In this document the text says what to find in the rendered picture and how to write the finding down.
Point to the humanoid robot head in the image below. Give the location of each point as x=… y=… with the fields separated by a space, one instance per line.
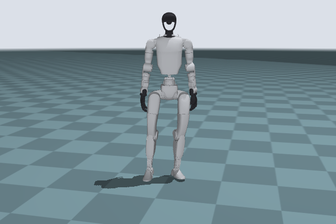
x=169 y=18

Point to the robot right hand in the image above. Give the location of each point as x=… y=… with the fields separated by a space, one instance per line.
x=142 y=100

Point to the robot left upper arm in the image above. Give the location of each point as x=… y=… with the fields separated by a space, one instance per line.
x=189 y=67

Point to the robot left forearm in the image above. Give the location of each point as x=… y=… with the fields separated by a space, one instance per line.
x=192 y=81

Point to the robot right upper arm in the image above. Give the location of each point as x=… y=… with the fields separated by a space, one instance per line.
x=149 y=55

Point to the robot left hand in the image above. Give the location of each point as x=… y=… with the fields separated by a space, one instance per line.
x=193 y=101

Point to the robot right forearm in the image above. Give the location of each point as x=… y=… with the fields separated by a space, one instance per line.
x=145 y=80

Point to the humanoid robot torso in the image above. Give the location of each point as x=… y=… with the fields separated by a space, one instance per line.
x=169 y=61

